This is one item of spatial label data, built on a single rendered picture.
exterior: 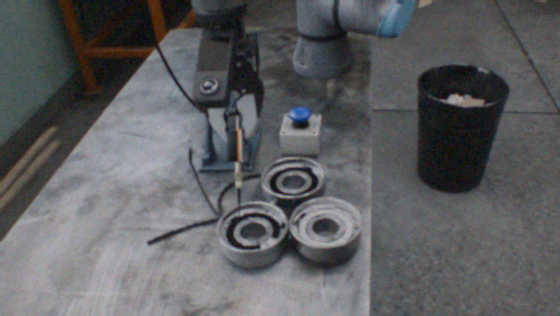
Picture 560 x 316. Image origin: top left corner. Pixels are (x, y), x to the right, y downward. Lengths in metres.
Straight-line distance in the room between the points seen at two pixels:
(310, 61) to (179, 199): 0.49
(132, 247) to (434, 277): 1.20
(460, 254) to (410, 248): 0.17
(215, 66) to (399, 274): 1.27
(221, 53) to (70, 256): 0.40
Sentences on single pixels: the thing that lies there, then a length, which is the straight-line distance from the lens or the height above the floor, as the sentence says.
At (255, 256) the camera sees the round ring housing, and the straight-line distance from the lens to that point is 0.71.
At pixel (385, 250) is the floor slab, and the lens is 1.84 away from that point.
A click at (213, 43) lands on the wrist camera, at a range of 0.66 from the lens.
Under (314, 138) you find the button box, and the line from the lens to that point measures 0.90.
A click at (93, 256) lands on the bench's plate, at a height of 0.80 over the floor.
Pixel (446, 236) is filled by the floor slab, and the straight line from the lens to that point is 1.92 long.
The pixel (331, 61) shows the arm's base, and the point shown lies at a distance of 1.17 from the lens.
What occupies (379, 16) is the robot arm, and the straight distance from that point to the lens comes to 1.06.
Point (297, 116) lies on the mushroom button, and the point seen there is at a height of 0.87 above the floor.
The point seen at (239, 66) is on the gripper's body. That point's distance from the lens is 0.68.
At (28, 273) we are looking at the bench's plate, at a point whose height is 0.80.
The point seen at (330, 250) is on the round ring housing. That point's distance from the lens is 0.70.
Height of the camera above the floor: 1.35
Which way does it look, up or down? 36 degrees down
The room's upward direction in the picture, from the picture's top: 6 degrees counter-clockwise
